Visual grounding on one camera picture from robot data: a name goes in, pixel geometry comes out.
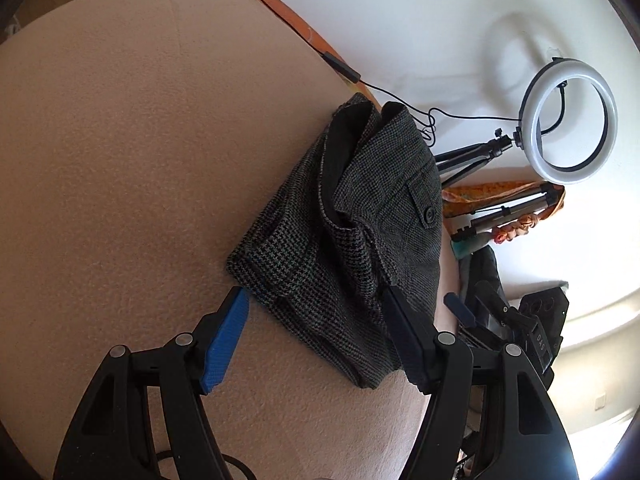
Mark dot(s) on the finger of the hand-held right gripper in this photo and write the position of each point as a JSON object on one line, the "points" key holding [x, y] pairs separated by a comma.
{"points": [[459, 308]]}

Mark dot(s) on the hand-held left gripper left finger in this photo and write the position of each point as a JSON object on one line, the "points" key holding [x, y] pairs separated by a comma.
{"points": [[226, 337]]}

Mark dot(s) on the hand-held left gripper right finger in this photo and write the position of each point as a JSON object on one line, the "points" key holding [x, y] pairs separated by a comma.
{"points": [[401, 331]]}

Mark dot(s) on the grey tweed pants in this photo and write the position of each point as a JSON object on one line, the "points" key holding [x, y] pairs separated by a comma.
{"points": [[370, 220]]}

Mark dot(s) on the dark cloth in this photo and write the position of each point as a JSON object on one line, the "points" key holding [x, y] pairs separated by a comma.
{"points": [[482, 270]]}

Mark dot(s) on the silver tripod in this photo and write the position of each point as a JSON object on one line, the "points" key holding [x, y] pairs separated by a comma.
{"points": [[505, 210]]}

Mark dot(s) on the orange patterned cloth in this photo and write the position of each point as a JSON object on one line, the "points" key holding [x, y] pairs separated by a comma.
{"points": [[480, 194]]}

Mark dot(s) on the black tripod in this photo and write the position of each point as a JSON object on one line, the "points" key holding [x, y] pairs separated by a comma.
{"points": [[472, 157]]}

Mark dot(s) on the peach fleece blanket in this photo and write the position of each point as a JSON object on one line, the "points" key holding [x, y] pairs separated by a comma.
{"points": [[140, 170]]}

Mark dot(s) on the orange bed sheet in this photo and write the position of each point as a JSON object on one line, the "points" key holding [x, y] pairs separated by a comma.
{"points": [[292, 12]]}

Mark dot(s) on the white wall socket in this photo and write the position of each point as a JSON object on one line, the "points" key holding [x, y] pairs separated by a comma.
{"points": [[600, 401]]}

